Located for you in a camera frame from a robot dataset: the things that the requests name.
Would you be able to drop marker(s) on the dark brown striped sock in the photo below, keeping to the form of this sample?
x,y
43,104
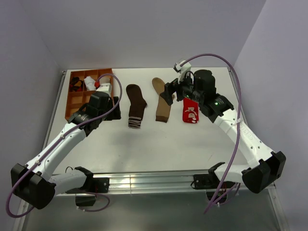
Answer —
x,y
137,106

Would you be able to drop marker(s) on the red patterned sock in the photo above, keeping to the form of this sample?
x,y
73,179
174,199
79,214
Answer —
x,y
190,112

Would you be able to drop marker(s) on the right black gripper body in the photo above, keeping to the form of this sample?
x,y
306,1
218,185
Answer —
x,y
186,84

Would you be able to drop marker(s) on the black red rolled sock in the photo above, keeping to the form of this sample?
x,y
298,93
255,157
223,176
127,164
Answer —
x,y
75,85

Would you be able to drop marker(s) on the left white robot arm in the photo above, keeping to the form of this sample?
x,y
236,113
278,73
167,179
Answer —
x,y
35,183

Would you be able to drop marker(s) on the tan ribbed sock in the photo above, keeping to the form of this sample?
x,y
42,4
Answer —
x,y
163,109

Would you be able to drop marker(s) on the orange compartment tray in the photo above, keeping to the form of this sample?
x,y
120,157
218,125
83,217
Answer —
x,y
76,99

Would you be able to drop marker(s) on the white rolled sock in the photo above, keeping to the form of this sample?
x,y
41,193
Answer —
x,y
90,83

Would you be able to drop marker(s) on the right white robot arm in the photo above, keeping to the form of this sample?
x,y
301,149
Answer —
x,y
263,167

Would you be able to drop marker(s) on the aluminium front rail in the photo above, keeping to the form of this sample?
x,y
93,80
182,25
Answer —
x,y
151,182

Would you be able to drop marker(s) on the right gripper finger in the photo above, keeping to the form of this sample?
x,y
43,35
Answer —
x,y
179,95
167,93

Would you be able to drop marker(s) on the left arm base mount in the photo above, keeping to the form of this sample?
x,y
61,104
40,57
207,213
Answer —
x,y
96,185

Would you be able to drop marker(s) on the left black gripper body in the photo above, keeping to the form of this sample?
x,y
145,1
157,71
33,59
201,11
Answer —
x,y
114,115

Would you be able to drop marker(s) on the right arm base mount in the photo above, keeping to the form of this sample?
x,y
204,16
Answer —
x,y
210,181

